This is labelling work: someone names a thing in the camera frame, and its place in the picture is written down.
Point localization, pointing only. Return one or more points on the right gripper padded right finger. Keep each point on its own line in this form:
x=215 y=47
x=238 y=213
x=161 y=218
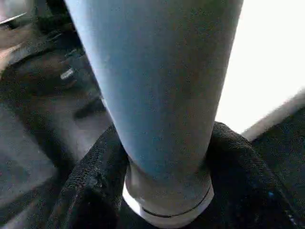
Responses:
x=252 y=186

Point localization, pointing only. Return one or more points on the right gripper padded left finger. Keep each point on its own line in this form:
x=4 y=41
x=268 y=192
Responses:
x=90 y=186

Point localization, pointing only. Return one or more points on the white plastic table leg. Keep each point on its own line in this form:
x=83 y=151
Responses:
x=162 y=95

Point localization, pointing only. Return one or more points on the white plastic table top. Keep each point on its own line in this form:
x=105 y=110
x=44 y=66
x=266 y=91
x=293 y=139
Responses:
x=267 y=67

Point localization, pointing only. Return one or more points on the black plastic mat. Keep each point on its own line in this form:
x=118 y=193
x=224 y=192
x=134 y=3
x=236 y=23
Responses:
x=43 y=95

